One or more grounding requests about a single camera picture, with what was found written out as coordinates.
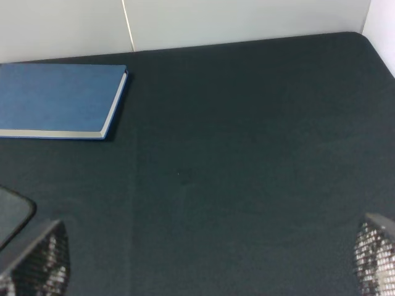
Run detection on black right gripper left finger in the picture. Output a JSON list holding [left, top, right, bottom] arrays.
[[1, 220, 70, 295]]

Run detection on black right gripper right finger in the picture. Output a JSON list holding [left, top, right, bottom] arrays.
[[354, 213, 395, 296]]

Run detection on black Razer mouse pad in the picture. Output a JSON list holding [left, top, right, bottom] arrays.
[[1, 186, 36, 250]]

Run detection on blue hardcover notebook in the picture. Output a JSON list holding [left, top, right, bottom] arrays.
[[1, 63, 128, 140]]

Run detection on black tablecloth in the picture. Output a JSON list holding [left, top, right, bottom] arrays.
[[1, 33, 394, 295]]

